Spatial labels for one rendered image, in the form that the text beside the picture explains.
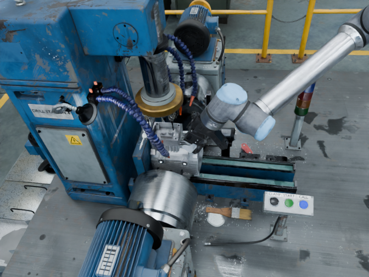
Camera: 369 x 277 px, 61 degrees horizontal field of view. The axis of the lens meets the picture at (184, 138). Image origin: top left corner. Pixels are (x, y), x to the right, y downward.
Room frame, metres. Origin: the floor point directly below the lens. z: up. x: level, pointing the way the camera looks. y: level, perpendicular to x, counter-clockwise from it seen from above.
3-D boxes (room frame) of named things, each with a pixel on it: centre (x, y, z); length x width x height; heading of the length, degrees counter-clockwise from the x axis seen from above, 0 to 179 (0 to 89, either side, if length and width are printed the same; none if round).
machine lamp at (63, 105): (0.76, 0.32, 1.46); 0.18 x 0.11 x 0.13; 75
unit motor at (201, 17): (1.53, -0.16, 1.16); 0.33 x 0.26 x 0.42; 165
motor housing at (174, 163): (0.92, 0.03, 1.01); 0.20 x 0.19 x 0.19; 75
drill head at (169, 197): (0.58, 0.13, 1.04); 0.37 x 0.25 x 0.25; 165
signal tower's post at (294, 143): (1.07, -0.56, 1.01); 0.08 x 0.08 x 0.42; 75
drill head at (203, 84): (1.25, -0.05, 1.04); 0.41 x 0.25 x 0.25; 165
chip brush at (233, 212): (0.72, -0.16, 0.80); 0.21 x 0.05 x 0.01; 75
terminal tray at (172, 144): (0.93, 0.07, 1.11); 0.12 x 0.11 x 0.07; 75
